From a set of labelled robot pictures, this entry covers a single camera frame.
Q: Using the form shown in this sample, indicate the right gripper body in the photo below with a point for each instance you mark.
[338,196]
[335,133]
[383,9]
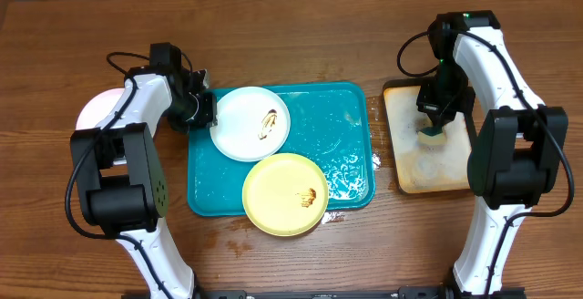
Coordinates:
[448,96]

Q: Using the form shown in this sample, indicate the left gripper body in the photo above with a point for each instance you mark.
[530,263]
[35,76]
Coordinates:
[193,112]

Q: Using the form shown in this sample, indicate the green yellow sponge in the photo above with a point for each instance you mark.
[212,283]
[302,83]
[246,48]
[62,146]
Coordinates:
[432,136]

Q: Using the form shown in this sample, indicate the white plate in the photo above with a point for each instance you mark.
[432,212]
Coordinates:
[252,124]
[98,108]

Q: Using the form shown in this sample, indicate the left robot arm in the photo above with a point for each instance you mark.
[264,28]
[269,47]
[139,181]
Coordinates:
[117,190]

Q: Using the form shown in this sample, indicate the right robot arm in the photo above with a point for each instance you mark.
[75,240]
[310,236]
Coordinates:
[514,157]

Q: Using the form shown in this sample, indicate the black baking tray with suds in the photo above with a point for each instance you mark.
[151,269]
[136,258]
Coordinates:
[422,168]

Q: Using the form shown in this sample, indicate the yellow-green plate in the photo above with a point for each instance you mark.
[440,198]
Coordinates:
[285,195]

